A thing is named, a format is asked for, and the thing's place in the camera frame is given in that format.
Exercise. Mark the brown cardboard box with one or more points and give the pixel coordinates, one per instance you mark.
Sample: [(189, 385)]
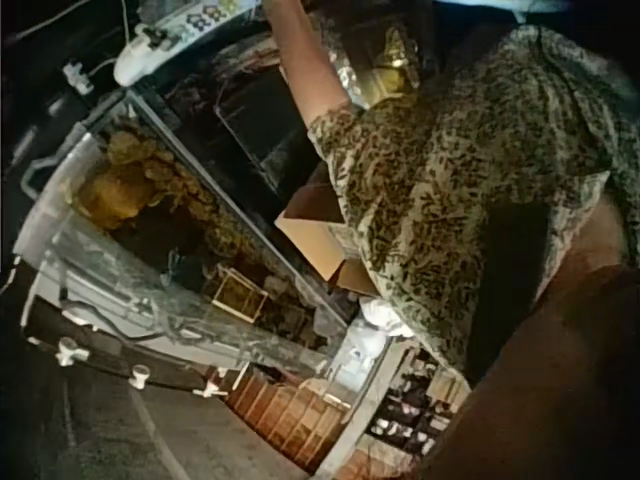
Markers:
[(320, 235)]

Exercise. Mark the white crumpled plastic bag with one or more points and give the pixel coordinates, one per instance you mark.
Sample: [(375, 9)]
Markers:
[(377, 320)]

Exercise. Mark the clear plastic storage bin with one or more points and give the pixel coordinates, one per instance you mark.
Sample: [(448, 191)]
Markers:
[(150, 235)]

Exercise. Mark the wooden slatted crate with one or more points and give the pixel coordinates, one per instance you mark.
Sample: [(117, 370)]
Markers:
[(290, 415)]

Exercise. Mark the shelf of small items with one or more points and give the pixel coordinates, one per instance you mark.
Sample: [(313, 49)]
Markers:
[(412, 405)]

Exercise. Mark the dark board with white knobs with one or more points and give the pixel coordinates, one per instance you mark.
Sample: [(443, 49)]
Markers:
[(120, 357)]

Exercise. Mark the white power strip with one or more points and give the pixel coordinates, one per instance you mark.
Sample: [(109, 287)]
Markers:
[(137, 52)]

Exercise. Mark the white plug adapter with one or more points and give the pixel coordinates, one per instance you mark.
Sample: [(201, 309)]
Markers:
[(77, 75)]

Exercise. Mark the small wooden frame box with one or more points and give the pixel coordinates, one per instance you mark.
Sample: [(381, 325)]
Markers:
[(239, 294)]

